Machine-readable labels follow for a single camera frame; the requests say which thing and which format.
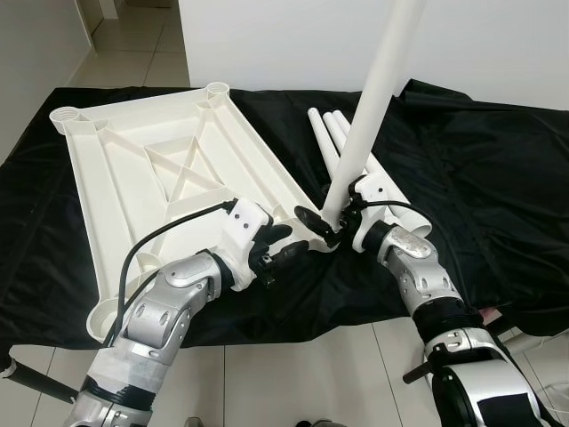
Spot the black cloth table cover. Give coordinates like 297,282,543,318
0,78,569,352

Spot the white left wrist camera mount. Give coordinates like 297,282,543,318
220,199,275,268

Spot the white plastic table top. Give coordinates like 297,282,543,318
49,82,343,343

